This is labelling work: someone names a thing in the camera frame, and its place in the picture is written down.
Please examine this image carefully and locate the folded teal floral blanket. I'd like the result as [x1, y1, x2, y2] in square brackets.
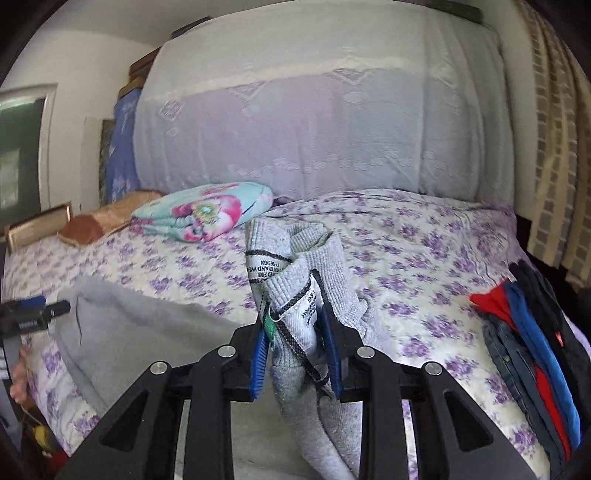
[130, 181, 276, 243]

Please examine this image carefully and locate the purple floral bedsheet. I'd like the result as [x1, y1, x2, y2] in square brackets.
[0, 187, 578, 462]

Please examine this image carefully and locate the framed window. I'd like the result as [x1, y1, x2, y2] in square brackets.
[0, 82, 59, 214]

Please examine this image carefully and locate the blue garment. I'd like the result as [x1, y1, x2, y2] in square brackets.
[502, 281, 583, 452]

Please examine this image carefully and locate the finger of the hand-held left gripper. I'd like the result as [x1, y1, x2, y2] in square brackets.
[0, 296, 48, 312]
[25, 300, 73, 325]

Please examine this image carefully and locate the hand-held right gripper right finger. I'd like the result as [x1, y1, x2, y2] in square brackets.
[318, 300, 539, 480]

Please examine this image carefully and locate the brown satin pillow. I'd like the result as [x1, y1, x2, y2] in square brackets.
[57, 190, 168, 245]

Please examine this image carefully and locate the checkered beige curtain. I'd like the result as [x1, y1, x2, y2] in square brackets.
[515, 0, 591, 291]

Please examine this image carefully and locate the dark framed picture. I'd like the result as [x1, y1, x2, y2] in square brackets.
[99, 117, 117, 205]

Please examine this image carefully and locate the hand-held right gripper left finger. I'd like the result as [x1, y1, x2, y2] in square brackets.
[55, 320, 272, 480]

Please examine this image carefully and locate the dark wooden board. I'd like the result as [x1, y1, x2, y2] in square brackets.
[424, 0, 485, 25]
[170, 16, 213, 40]

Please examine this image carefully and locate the stack of folded clothes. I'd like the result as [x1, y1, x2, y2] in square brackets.
[469, 278, 574, 463]

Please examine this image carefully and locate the person's left hand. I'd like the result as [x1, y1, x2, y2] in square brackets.
[10, 348, 32, 409]

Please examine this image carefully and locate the denim garment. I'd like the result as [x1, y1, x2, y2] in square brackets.
[481, 318, 563, 477]

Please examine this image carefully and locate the grey sweatshirt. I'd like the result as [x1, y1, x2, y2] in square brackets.
[53, 218, 385, 480]

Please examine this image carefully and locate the black garment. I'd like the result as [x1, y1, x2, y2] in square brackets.
[509, 259, 591, 463]

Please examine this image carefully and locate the blue floral cloth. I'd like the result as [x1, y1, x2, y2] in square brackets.
[104, 87, 142, 205]

